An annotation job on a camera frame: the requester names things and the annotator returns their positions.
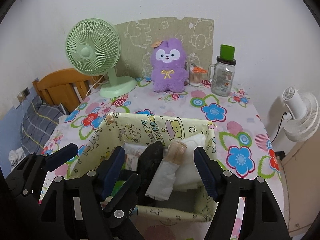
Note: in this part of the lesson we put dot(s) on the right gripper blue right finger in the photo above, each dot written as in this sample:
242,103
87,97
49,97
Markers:
206,171

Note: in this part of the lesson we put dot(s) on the black plastic bag bundle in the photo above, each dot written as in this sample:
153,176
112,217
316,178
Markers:
148,164

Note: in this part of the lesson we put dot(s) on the beige wardrobe door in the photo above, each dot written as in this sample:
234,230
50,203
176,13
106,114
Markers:
301,169

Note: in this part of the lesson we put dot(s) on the wooden bed headboard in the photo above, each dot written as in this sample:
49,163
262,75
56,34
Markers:
67,87

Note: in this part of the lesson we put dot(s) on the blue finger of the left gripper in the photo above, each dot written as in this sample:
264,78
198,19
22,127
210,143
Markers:
60,157
130,186

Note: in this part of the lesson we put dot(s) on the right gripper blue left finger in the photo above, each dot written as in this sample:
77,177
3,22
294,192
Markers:
112,170

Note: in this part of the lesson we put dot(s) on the green desk fan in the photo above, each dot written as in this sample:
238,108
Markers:
93,48

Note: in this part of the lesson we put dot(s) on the white standing fan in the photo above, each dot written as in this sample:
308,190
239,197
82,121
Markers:
298,113

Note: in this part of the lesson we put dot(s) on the green cartoon board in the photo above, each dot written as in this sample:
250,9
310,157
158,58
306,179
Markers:
138,37

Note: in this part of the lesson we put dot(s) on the cotton swab jar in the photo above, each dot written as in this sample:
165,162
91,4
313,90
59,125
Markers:
196,74

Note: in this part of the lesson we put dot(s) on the purple plush toy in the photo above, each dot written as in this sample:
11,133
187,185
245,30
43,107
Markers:
168,67

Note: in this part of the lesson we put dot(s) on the cartoon tissue pack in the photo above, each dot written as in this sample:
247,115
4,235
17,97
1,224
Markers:
131,162

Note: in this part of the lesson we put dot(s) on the yellow cartoon storage box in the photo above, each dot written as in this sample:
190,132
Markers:
148,130

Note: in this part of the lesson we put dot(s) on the grey plaid bedding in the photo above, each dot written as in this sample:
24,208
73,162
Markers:
39,122

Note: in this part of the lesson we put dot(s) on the floral tablecloth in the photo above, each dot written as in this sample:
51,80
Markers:
241,143

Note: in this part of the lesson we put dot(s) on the glass jar green lid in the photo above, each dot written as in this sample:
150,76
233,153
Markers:
221,74

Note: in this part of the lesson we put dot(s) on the white towel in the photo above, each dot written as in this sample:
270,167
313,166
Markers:
187,175

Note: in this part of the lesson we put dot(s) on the white roll with beige band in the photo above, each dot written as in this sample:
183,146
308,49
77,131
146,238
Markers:
162,183

